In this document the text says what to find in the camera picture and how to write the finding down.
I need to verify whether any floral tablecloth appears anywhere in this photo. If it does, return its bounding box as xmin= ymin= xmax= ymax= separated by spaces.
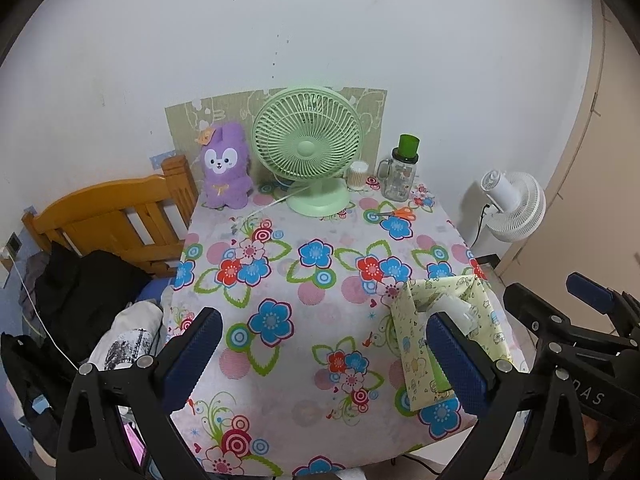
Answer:
xmin=162 ymin=175 xmax=526 ymax=478

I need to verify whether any white fan cable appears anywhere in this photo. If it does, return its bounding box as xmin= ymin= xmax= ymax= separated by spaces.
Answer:
xmin=232 ymin=192 xmax=301 ymax=226

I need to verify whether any beige door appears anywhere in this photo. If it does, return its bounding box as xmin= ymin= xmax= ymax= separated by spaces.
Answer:
xmin=492 ymin=0 xmax=640 ymax=291

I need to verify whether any blue bedding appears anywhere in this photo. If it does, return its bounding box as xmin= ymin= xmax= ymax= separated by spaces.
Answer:
xmin=137 ymin=277 xmax=178 ymax=306

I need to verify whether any white charging cable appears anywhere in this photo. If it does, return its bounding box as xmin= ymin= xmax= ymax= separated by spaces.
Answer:
xmin=12 ymin=260 xmax=81 ymax=366

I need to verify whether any black jacket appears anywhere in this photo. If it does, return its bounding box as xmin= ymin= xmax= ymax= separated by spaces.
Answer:
xmin=32 ymin=242 xmax=153 ymax=361

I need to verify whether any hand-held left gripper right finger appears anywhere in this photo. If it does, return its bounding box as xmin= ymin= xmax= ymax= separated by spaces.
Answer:
xmin=425 ymin=311 xmax=596 ymax=480

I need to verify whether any black fan cable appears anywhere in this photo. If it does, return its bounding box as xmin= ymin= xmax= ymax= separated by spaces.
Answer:
xmin=470 ymin=202 xmax=488 ymax=248

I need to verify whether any person's right hand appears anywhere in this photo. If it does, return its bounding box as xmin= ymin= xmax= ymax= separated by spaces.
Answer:
xmin=582 ymin=417 xmax=614 ymax=463

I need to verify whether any pink object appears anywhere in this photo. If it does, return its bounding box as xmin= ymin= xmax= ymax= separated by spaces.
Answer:
xmin=120 ymin=420 xmax=148 ymax=466

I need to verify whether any white floor fan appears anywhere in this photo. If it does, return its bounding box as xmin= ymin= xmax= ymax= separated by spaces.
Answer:
xmin=480 ymin=170 xmax=547 ymax=242

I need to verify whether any black backpack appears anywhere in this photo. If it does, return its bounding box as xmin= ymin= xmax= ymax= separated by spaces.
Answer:
xmin=0 ymin=332 xmax=78 ymax=461

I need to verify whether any white printed shirt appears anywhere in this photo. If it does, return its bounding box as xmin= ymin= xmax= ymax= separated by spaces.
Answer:
xmin=90 ymin=300 xmax=165 ymax=371

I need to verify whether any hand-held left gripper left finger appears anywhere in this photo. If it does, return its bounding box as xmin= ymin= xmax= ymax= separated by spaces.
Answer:
xmin=56 ymin=307 xmax=223 ymax=480

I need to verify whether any purple plush bunny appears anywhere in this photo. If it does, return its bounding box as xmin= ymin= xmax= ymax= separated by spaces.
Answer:
xmin=197 ymin=122 xmax=252 ymax=209

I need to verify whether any green patterned wall board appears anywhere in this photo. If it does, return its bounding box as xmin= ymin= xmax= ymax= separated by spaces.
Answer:
xmin=165 ymin=87 xmax=388 ymax=181

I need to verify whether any green desk fan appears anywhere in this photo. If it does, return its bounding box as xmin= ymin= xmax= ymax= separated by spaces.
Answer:
xmin=251 ymin=86 xmax=363 ymax=218

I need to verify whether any green patterned storage box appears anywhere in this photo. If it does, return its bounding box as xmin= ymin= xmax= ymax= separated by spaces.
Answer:
xmin=390 ymin=276 xmax=513 ymax=413

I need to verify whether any cotton swab jar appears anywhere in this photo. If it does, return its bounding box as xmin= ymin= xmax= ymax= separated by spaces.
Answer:
xmin=348 ymin=161 xmax=371 ymax=191

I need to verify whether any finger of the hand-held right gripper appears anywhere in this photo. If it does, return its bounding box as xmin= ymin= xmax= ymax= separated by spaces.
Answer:
xmin=502 ymin=282 xmax=583 ymax=356
xmin=566 ymin=272 xmax=640 ymax=333

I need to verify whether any glass mug with green lid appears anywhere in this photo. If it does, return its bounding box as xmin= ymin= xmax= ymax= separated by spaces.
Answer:
xmin=377 ymin=134 xmax=421 ymax=202

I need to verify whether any wooden chair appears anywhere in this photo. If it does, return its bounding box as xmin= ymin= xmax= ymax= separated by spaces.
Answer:
xmin=21 ymin=155 xmax=199 ymax=278

